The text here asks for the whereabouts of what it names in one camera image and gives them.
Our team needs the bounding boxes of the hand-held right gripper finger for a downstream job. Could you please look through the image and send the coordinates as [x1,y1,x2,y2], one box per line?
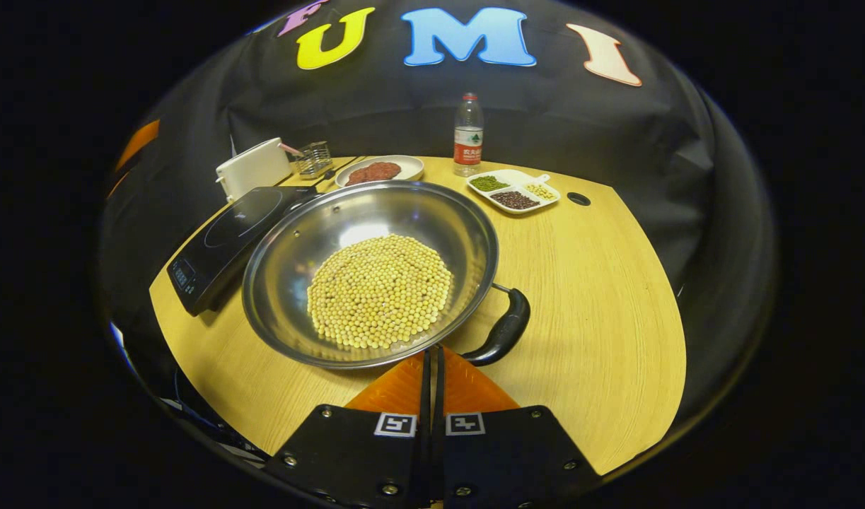
[436,346,603,509]
[262,346,433,509]

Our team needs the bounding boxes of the black induction cooktop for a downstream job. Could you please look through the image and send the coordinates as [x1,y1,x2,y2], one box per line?
[166,185,320,317]

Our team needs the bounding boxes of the pile of soybeans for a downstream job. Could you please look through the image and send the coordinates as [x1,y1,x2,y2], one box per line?
[306,234,454,350]

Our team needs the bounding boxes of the stainless steel pot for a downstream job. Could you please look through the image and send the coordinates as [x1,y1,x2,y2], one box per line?
[241,180,531,370]

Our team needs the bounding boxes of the white toaster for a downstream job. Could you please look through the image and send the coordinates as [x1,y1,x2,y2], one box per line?
[215,137,294,204]

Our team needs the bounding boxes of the red meat slices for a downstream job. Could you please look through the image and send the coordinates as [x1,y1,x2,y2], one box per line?
[345,162,402,187]

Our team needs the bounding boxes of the pile of dark red beans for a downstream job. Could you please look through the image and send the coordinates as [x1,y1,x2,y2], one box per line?
[490,191,540,211]

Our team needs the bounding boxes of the white round plate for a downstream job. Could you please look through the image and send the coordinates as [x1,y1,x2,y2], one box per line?
[335,155,425,189]

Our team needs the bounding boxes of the white divided dish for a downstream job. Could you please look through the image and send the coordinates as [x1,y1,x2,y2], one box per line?
[465,169,562,215]

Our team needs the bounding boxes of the clear plastic water bottle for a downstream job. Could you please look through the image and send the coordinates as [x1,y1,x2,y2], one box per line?
[453,93,484,177]

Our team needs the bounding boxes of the black backdrop cloth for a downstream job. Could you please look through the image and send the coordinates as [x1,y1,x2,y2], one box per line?
[96,0,779,425]

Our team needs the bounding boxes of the wire mesh basket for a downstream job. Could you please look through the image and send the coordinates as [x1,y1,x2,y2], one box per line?
[296,141,334,177]

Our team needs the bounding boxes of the black power cable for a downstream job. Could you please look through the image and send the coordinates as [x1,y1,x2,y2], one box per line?
[319,157,366,192]

